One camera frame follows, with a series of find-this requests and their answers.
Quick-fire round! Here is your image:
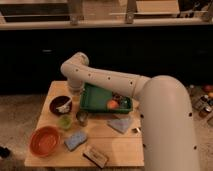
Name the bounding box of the green cup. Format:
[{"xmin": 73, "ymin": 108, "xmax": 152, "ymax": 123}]
[{"xmin": 58, "ymin": 115, "xmax": 71, "ymax": 130}]

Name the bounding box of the purple bowl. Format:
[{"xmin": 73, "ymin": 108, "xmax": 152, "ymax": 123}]
[{"xmin": 49, "ymin": 96, "xmax": 72, "ymax": 116}]

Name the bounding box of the wooden table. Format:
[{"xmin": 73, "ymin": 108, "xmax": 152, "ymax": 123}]
[{"xmin": 24, "ymin": 80, "xmax": 146, "ymax": 168}]

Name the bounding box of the orange fruit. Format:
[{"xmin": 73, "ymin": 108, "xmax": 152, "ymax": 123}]
[{"xmin": 107, "ymin": 100, "xmax": 119, "ymax": 109}]

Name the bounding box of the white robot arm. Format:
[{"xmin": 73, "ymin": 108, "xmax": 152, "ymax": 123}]
[{"xmin": 61, "ymin": 52, "xmax": 200, "ymax": 171}]

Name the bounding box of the small metal cup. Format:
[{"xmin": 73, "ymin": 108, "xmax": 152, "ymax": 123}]
[{"xmin": 76, "ymin": 111, "xmax": 89, "ymax": 126}]

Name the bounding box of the dark object in tray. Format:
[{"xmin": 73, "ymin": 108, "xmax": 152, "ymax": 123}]
[{"xmin": 112, "ymin": 93, "xmax": 129, "ymax": 108}]

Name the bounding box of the blue sponge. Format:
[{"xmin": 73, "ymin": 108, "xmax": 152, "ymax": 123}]
[{"xmin": 64, "ymin": 131, "xmax": 87, "ymax": 151}]

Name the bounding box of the orange bowl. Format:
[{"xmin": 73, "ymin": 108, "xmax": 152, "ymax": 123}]
[{"xmin": 29, "ymin": 126, "xmax": 60, "ymax": 157}]

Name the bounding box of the green plastic tray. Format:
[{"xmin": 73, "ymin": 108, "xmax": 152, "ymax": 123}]
[{"xmin": 80, "ymin": 83, "xmax": 133, "ymax": 114}]

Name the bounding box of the white dish brush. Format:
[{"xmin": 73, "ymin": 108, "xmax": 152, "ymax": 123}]
[{"xmin": 57, "ymin": 99, "xmax": 72, "ymax": 113}]

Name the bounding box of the metal spoon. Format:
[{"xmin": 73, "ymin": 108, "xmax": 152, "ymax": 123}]
[{"xmin": 132, "ymin": 127, "xmax": 141, "ymax": 133}]

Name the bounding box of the grey folded cloth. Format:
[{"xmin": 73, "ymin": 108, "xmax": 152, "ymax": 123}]
[{"xmin": 107, "ymin": 117, "xmax": 133, "ymax": 134}]

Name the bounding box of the wooden block eraser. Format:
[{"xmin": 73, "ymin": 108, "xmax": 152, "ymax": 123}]
[{"xmin": 83, "ymin": 145, "xmax": 108, "ymax": 168}]

